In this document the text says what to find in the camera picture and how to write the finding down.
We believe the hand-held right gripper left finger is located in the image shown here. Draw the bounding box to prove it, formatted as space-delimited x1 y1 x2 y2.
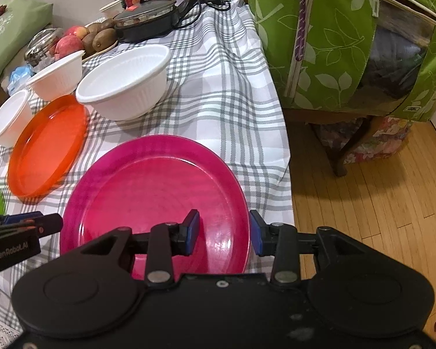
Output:
80 209 200 287

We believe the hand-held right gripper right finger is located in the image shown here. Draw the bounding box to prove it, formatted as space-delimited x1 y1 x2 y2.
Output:
249 210 373 287

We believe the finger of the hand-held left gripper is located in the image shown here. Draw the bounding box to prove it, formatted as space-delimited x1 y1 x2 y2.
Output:
0 212 46 226
0 214 64 242

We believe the pink plastic plate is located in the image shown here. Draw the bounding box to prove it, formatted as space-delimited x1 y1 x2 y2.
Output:
59 135 251 275

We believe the large white ribbed bowl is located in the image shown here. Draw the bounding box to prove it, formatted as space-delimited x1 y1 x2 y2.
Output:
75 44 172 121

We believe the orange plastic plate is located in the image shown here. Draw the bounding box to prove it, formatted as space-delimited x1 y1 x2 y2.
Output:
6 95 90 201

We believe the white lace cloth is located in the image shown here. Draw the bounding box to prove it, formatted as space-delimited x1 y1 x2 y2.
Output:
0 318 22 349

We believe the small white ribbed bowl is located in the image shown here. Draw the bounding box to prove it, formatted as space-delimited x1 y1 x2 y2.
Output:
0 89 34 148

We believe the wooden chair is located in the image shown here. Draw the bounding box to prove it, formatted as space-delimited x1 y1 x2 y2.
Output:
287 111 376 178

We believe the blue tissue packet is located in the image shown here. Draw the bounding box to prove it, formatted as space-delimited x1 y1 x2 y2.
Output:
8 65 35 93

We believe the medium white ribbed bowl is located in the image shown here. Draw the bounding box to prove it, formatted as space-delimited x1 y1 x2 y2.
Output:
25 51 85 102

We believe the floral storage box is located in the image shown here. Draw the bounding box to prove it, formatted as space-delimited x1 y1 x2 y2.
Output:
310 116 415 164

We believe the stainless steel container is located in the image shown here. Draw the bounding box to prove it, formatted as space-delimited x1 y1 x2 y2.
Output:
25 28 64 70

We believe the red apple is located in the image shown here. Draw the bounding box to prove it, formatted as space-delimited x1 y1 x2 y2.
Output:
63 25 88 40
54 38 85 60

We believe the yellow fruit tray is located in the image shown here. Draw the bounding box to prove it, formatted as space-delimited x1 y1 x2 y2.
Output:
81 38 119 60

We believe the green pillow bag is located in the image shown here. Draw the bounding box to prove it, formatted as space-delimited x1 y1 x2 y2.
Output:
0 0 54 93

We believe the black electric pot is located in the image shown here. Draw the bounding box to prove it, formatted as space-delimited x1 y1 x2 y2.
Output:
114 0 197 43

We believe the green leaf-print storage bag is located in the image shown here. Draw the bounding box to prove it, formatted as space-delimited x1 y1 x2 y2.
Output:
248 0 436 122

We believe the glass pot lid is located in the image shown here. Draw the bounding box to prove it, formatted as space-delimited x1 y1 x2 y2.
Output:
113 0 177 28

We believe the white paper cup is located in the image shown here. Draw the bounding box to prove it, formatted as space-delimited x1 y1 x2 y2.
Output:
100 0 126 19

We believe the purple patterned cord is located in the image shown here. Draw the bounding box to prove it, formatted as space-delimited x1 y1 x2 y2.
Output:
296 0 309 62

